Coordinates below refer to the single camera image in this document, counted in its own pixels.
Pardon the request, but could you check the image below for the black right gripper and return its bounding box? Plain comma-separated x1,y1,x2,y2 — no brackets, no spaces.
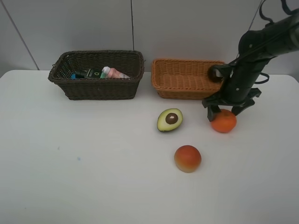
202,63,261,122

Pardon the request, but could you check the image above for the orange mandarin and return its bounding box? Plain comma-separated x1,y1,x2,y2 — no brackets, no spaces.
210,109,237,133

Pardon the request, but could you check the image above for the dark purple mangosteen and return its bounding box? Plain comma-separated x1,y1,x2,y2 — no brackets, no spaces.
208,66,223,83

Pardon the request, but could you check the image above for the avocado half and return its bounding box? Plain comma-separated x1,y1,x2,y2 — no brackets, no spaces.
157,108,183,132

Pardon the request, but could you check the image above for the red yellow peach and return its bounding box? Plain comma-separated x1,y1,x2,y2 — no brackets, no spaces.
174,145,202,173

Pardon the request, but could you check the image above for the pink small bottle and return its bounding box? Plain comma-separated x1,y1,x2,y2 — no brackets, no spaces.
102,66,130,79

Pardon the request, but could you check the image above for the dark green pump bottle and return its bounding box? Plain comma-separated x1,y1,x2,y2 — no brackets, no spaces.
75,69,106,79

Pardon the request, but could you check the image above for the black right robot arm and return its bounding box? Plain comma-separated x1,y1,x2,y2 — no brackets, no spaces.
202,14,299,121

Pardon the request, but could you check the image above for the orange wicker basket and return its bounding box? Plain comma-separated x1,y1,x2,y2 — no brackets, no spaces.
151,59,224,100

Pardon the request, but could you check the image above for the dark brown wicker basket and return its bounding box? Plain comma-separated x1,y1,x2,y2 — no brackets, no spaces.
48,50,144,100

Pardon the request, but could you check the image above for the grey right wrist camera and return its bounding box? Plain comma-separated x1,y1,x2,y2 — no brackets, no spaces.
212,64,233,77

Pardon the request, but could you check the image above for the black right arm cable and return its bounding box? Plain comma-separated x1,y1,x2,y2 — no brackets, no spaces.
228,0,299,84

